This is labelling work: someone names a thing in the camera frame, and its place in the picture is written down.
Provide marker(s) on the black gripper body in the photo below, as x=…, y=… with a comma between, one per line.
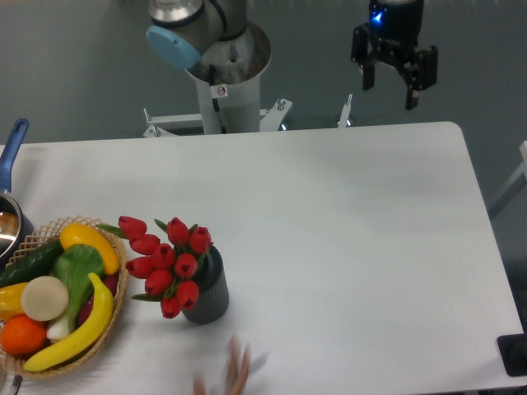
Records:
x=394, y=26

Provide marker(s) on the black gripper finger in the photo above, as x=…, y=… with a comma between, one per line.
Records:
x=418, y=68
x=366, y=49

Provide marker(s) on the red tulip bouquet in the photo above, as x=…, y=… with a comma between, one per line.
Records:
x=177, y=272

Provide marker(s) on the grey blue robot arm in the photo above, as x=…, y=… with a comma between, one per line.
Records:
x=216, y=44

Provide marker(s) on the dark grey ribbed vase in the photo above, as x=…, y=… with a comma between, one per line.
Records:
x=213, y=300

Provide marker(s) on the blurred human hand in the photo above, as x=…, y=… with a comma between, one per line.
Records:
x=240, y=365

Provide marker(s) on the black device at edge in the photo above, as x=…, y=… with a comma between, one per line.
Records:
x=513, y=354

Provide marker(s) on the yellow squash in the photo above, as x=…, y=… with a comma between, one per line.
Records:
x=78, y=233

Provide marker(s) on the dark red fruit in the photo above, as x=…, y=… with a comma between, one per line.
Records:
x=111, y=282

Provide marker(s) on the green bok choy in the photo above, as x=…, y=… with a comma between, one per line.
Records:
x=72, y=268

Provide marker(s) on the woven wicker basket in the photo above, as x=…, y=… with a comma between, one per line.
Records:
x=44, y=235

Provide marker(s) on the yellow banana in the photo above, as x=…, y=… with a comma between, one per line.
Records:
x=83, y=337

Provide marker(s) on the green cucumber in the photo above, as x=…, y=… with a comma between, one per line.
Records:
x=38, y=262

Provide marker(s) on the beige round disc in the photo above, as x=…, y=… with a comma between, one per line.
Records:
x=44, y=298

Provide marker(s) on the yellow bell pepper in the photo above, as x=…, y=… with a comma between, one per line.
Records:
x=10, y=301

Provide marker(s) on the orange fruit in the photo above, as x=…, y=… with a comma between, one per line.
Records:
x=23, y=336

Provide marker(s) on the white frame at right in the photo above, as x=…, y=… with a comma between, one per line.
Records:
x=513, y=185

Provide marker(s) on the blue handled saucepan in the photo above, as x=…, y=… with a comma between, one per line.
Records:
x=15, y=226

